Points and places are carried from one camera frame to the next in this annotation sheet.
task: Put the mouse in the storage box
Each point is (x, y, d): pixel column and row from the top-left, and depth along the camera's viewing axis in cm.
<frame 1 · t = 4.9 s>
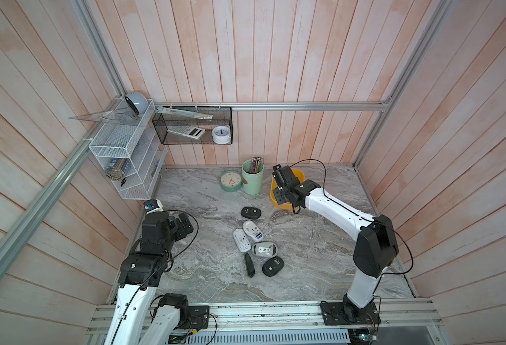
left hand: (176, 222, 72), fingers open
right hand: (282, 189, 91), fingers open
green pen cup: (254, 185, 109), point 5 cm above the table
green round clock: (231, 181, 112), point 3 cm above the table
black mouse top: (252, 213, 100), point 3 cm above the table
white mouse left: (241, 240, 92), point 2 cm above the table
grey white mouse: (264, 249, 87), point 4 cm above the table
black mouse bottom: (273, 266, 84), point 3 cm above the table
white calculator: (191, 131, 100), point 28 cm above the table
white tape roll: (221, 135, 97), point 29 cm above the table
pens in cup: (255, 164, 100), point 18 cm above the table

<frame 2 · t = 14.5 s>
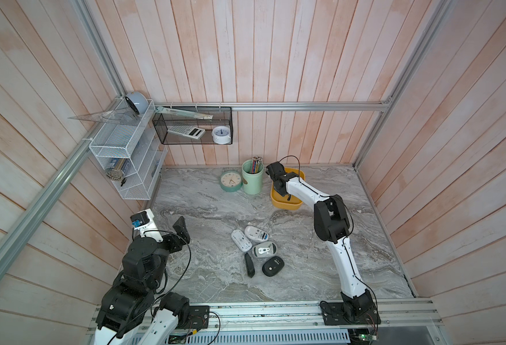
left hand: (171, 224, 65), fingers open
right hand: (289, 180, 107), fingers open
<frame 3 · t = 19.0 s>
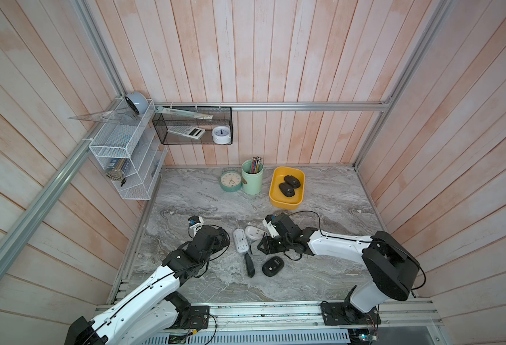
left hand: (217, 238, 81), fingers open
right hand: (261, 245, 87), fingers open
black mouse right: (292, 181, 113), point 3 cm above the table
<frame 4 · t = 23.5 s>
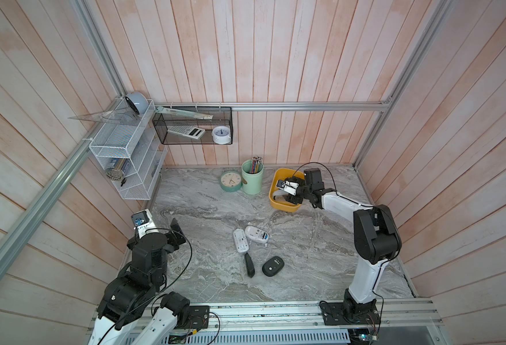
left hand: (163, 227, 65), fingers open
right hand: (288, 183, 100), fingers open
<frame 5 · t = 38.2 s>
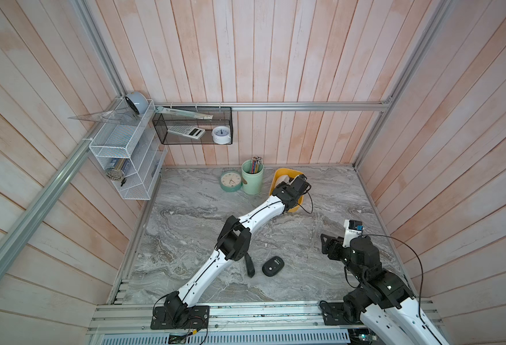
left hand: (281, 189, 101), fingers open
right hand: (328, 234, 78), fingers open
